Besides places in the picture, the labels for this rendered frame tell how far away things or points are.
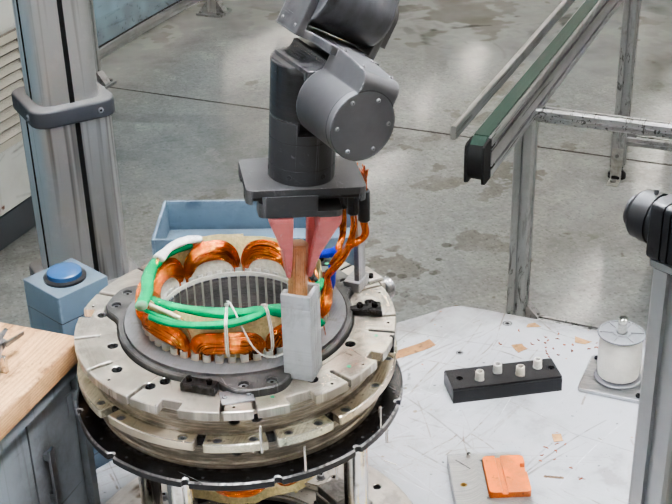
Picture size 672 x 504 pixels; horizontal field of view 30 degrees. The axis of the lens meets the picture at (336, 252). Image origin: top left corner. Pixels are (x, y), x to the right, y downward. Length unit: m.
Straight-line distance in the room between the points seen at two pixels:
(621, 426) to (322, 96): 0.82
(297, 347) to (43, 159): 0.59
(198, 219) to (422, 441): 0.40
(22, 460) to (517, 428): 0.66
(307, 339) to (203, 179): 3.09
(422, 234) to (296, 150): 2.77
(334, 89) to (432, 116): 3.70
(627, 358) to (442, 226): 2.19
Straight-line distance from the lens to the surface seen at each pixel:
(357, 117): 0.96
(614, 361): 1.70
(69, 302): 1.47
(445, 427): 1.63
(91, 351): 1.23
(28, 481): 1.31
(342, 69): 0.97
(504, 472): 1.53
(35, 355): 1.30
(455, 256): 3.67
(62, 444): 1.35
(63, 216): 1.66
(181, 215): 1.59
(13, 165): 3.85
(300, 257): 1.10
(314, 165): 1.04
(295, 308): 1.12
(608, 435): 1.64
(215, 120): 4.68
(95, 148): 1.64
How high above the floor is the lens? 1.74
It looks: 28 degrees down
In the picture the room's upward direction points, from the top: 2 degrees counter-clockwise
